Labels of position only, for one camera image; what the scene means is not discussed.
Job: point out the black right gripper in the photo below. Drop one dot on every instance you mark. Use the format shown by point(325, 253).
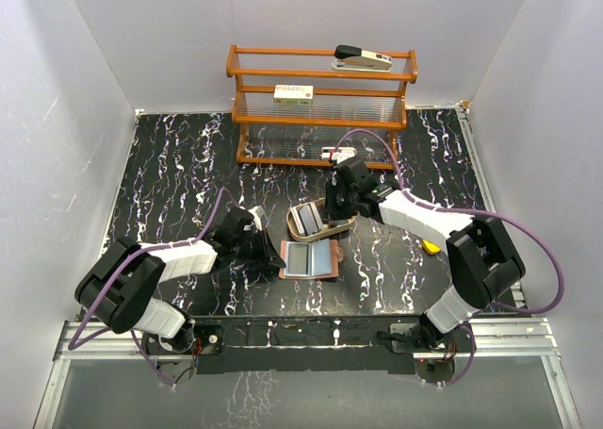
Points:
point(332, 211)

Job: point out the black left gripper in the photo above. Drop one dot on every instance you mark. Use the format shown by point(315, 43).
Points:
point(268, 256)

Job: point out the pink leather card holder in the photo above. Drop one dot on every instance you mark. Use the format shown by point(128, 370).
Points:
point(324, 257)

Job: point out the grey credit card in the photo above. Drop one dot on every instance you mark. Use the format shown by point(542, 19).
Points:
point(297, 259)

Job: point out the beige wooden tray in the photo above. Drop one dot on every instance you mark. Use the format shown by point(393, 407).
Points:
point(325, 228)

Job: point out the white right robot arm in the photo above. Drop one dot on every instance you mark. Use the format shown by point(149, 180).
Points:
point(482, 258)

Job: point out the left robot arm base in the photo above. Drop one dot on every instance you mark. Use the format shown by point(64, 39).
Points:
point(193, 340)

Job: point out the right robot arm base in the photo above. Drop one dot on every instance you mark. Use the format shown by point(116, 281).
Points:
point(418, 339)

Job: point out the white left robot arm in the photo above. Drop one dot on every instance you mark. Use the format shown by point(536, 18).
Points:
point(119, 288)

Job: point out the stack of credit cards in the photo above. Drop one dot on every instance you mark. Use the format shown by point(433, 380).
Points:
point(307, 219)

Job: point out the small white stapler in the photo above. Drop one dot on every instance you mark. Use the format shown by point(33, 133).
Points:
point(325, 151)

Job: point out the yellow and grey sharpener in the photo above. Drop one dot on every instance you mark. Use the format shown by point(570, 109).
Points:
point(430, 248)

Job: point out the orange wooden shelf rack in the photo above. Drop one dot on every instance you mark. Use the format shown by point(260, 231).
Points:
point(342, 99)

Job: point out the white staples box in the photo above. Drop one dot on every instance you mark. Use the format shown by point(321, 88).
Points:
point(293, 95)

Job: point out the black and white stapler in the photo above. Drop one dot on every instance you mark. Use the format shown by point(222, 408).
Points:
point(355, 59)

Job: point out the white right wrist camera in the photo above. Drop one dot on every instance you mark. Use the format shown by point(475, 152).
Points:
point(338, 156)

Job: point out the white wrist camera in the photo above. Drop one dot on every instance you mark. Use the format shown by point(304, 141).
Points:
point(258, 215)
point(338, 156)

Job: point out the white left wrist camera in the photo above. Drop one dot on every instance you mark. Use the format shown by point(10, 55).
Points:
point(258, 215)

